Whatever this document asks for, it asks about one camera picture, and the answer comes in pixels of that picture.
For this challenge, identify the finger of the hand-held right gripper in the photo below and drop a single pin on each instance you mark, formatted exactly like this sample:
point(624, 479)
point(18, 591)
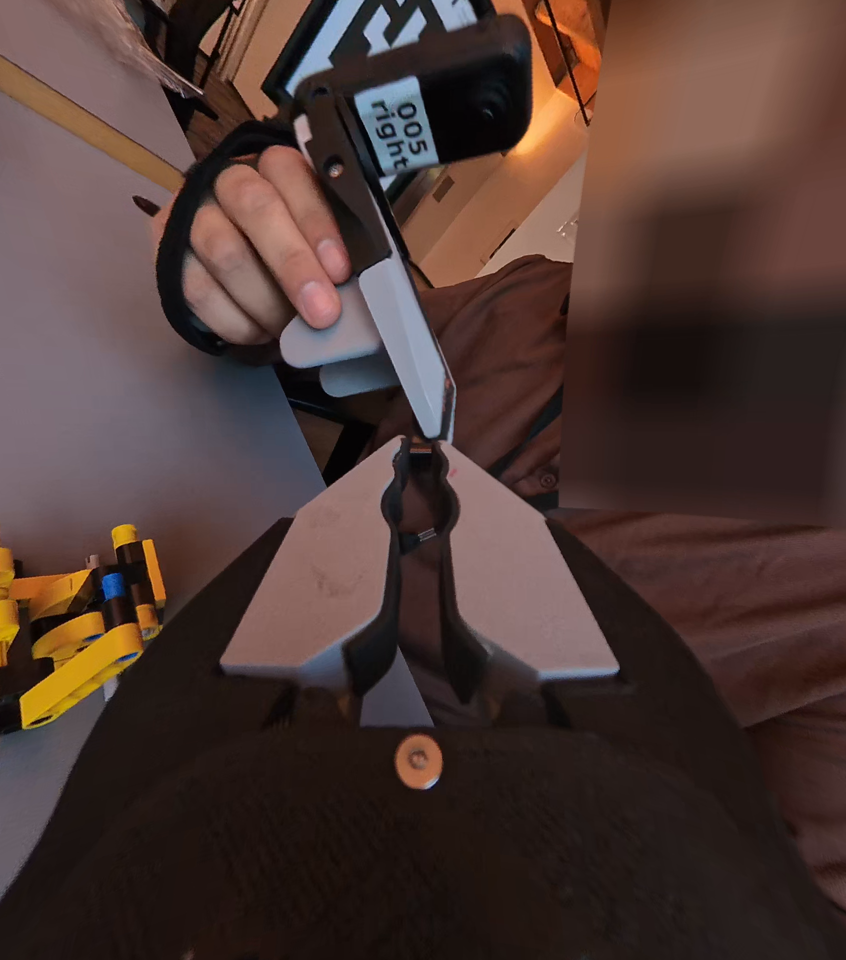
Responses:
point(408, 345)

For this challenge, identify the person's brown clothing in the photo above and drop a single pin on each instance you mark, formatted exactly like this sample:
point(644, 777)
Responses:
point(768, 637)

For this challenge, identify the person's right hand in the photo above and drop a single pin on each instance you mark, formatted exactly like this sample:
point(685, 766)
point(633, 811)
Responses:
point(265, 225)

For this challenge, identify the black chair frame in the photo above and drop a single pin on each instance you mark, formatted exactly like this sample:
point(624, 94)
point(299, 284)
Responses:
point(205, 45)

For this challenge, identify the person's right forearm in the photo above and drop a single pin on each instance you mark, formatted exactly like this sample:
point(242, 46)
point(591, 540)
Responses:
point(498, 360)

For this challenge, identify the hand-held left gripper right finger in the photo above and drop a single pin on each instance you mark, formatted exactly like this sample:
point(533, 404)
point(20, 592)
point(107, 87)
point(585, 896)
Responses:
point(520, 585)

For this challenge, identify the yellow lego assembly with spring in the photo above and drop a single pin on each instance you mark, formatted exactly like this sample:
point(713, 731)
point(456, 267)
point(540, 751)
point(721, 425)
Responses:
point(55, 660)

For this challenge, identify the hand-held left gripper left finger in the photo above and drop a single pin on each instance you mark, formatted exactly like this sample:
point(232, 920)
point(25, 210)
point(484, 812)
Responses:
point(318, 585)

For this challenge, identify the clear plastic bag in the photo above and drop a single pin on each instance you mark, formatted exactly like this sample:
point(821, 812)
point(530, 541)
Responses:
point(145, 52)

